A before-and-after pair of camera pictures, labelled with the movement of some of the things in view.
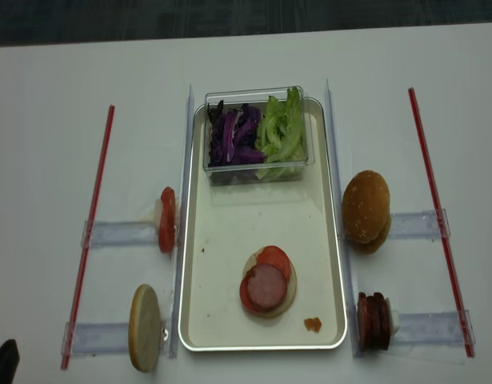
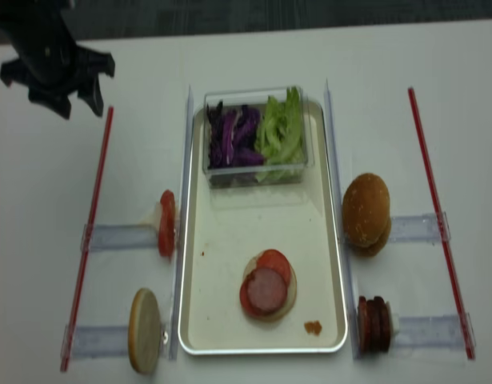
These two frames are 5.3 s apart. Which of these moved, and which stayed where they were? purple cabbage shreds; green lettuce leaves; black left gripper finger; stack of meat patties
Moved: black left gripper finger
Stayed: purple cabbage shreds; green lettuce leaves; stack of meat patties
